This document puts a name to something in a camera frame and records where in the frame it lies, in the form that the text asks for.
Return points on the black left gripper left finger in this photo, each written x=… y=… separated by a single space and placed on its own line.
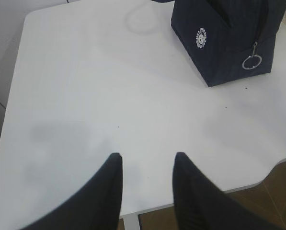
x=96 y=206

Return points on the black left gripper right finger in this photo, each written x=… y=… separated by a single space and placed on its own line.
x=201 y=205

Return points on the navy blue lunch bag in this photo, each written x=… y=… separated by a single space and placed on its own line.
x=228 y=40

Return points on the white table leg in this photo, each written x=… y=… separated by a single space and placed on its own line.
x=131 y=221

